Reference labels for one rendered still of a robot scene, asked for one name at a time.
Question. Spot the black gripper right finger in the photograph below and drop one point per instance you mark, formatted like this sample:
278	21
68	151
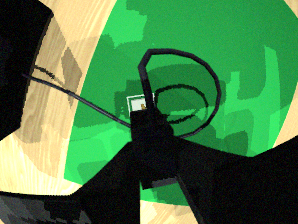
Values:
223	188

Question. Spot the black square fan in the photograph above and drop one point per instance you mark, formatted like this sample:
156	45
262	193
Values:
21	24

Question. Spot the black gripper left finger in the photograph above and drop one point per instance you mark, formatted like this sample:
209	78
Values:
111	197

